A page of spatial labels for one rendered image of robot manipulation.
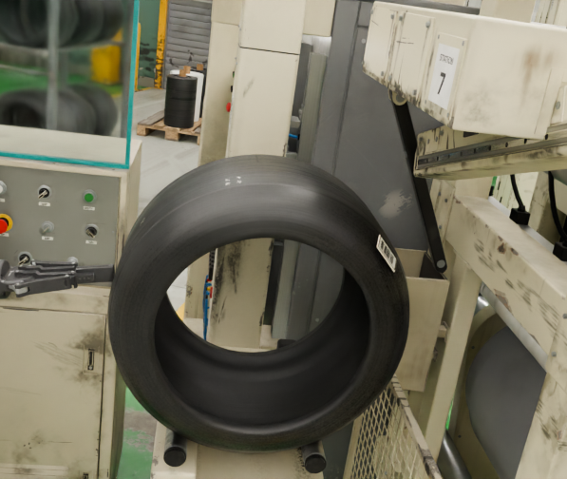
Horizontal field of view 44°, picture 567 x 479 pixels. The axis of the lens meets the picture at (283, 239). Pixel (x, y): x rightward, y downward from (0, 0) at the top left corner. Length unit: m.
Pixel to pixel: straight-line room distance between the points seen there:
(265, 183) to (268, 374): 0.57
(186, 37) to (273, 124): 9.82
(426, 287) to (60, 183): 1.02
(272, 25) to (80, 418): 1.33
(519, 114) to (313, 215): 0.40
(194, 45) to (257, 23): 9.79
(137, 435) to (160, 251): 1.86
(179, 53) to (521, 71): 10.52
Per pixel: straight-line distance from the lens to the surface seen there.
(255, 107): 1.54
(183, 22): 11.34
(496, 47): 0.96
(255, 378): 1.65
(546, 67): 0.99
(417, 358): 1.74
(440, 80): 1.02
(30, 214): 2.05
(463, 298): 1.72
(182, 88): 7.93
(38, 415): 2.29
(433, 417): 1.86
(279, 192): 1.22
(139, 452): 2.93
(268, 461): 1.62
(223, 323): 1.70
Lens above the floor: 1.79
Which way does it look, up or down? 20 degrees down
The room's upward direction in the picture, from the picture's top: 8 degrees clockwise
